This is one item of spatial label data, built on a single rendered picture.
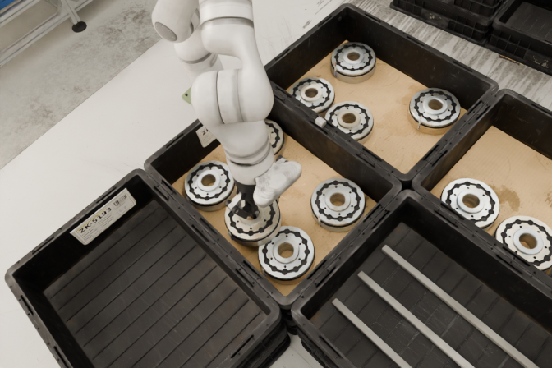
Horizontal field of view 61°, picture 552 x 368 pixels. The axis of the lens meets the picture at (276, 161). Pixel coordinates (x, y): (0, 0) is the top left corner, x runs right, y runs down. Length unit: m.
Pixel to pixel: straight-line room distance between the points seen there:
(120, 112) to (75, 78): 1.27
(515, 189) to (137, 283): 0.74
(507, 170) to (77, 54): 2.24
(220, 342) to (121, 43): 2.05
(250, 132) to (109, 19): 2.26
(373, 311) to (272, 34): 0.87
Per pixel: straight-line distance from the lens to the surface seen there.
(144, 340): 0.91
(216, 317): 0.88
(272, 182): 0.71
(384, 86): 1.11
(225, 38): 0.61
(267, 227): 0.85
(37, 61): 2.83
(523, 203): 1.00
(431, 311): 0.88
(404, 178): 0.86
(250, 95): 0.58
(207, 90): 0.60
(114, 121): 1.35
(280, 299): 0.77
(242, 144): 0.66
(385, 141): 1.02
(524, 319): 0.92
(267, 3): 1.54
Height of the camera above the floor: 1.66
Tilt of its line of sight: 57 degrees down
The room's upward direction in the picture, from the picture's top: 12 degrees counter-clockwise
